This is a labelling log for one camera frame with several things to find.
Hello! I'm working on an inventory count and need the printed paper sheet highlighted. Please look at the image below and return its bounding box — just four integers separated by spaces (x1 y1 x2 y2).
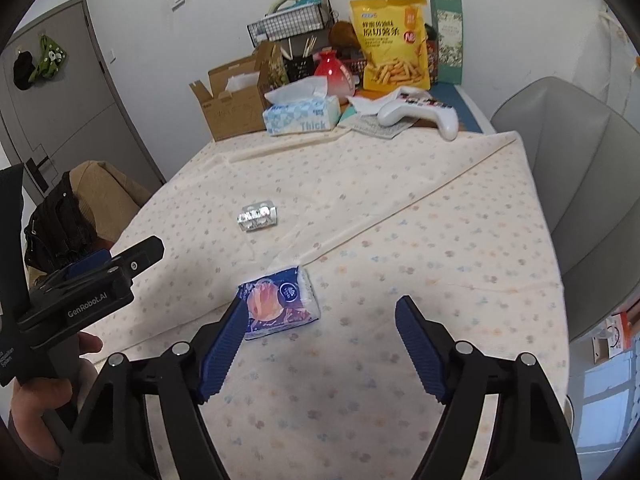
350 114 416 140

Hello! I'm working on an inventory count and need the cream curtain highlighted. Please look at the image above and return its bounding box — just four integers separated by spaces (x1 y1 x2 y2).
595 7 640 116

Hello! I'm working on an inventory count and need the grey chair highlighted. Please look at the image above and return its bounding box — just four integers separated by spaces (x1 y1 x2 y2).
490 76 640 343

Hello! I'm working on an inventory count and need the yellow snack bag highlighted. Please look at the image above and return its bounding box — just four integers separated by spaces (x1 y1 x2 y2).
349 0 432 92

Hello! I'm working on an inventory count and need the black wire basket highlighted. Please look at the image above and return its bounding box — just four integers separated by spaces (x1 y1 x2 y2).
246 2 335 43

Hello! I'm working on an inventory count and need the open brown cardboard box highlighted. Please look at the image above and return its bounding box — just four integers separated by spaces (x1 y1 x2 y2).
189 41 281 142

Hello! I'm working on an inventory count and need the white game controller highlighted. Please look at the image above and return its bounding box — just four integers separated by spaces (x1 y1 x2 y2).
376 87 458 141

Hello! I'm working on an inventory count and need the dark blue mat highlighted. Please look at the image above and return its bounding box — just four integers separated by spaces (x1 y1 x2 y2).
415 82 485 134

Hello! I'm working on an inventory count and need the red white vase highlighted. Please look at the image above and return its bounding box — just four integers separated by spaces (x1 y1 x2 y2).
313 50 358 97

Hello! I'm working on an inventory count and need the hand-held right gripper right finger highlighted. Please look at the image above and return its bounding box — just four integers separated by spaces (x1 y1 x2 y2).
395 295 583 480

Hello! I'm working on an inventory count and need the black hanging item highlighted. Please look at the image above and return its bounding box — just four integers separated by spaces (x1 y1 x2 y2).
12 51 37 91

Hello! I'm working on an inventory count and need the person's left hand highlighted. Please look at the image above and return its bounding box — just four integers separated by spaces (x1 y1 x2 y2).
9 332 103 467

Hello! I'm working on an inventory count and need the brown padded chair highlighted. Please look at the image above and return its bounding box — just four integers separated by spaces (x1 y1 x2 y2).
69 160 153 246

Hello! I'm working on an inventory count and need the tall green box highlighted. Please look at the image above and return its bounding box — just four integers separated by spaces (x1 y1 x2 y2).
430 0 465 85

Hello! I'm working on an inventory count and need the black holder with sticks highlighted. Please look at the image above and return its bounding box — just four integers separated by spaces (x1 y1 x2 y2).
282 37 318 83

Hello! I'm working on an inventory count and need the brown round object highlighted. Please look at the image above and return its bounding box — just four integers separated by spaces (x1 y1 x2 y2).
328 21 361 50

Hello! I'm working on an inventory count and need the grey door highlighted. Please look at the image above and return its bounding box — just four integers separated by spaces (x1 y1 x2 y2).
0 0 166 196

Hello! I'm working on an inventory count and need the white red carton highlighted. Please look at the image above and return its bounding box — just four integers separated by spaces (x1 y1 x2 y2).
592 312 636 363

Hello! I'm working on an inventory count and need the black door handle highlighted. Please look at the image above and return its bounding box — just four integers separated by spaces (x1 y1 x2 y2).
22 157 53 193

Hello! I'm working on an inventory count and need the silver pill blister pack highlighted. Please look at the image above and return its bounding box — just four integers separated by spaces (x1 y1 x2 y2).
237 199 278 232

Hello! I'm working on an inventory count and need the blue peach tissue pack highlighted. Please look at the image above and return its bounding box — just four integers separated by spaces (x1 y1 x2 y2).
237 266 322 341

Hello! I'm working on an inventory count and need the white napkin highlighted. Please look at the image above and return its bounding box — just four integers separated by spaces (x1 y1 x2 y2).
346 92 401 116

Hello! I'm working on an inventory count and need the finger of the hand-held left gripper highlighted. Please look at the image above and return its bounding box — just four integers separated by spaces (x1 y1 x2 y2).
62 249 113 279
110 236 165 277

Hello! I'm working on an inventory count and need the blue white tissue box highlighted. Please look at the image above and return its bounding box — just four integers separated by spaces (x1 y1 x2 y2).
262 77 341 136

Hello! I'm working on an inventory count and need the green hanging plush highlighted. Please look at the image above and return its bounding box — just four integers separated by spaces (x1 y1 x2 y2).
28 34 68 83

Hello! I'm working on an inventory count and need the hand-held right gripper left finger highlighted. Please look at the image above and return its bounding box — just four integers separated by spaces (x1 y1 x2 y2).
59 296 249 480

